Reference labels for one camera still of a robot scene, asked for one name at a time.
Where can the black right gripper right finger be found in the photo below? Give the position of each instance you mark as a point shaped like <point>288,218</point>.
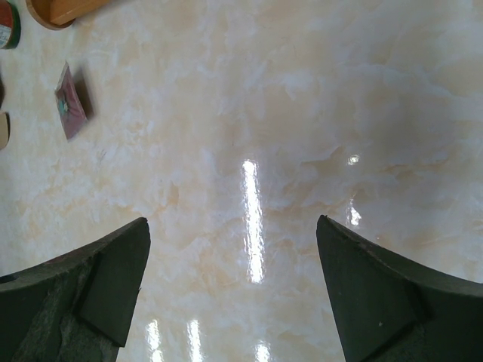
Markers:
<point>389,308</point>

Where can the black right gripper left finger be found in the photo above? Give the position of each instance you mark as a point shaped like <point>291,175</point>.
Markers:
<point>78,306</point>

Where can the brown cardboard box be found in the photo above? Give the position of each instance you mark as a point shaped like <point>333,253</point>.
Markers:
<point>5,129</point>

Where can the small red packet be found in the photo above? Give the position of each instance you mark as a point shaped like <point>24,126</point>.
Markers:
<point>73,100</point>

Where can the green glass bottle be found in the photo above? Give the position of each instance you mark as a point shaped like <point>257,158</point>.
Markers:
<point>10,25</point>

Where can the wooden shelf rack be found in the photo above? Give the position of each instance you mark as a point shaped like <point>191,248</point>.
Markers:
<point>60,14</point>

